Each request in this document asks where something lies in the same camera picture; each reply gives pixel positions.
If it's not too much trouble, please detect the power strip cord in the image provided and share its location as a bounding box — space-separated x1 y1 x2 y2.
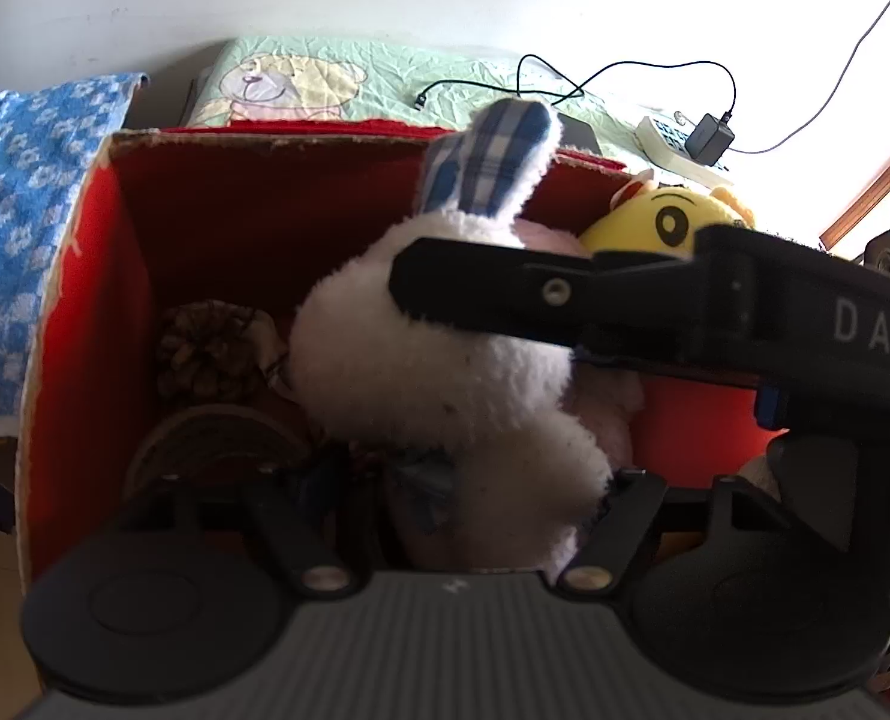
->
727 0 890 157

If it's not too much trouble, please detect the brown bear plush toy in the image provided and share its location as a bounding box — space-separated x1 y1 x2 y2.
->
126 299 312 493

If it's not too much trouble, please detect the red cardboard box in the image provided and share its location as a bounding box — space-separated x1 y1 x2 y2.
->
17 122 774 585

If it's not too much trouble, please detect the black charger adapter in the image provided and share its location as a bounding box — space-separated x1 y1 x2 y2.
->
684 112 735 166

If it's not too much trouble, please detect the white power strip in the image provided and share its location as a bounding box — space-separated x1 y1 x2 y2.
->
634 114 731 188

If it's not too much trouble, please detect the white bunny plush toy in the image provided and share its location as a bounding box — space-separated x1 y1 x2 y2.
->
289 98 644 577

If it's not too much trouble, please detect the yellow tiger plush toy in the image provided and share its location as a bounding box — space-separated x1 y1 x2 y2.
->
578 169 756 257

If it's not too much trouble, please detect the black smartphone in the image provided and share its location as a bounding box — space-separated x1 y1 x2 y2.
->
557 112 603 156

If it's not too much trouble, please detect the green cartoon bed sheet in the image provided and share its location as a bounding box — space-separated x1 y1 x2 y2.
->
185 36 703 187

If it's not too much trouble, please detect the blue patterned towel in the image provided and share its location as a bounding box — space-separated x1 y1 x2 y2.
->
0 73 148 439

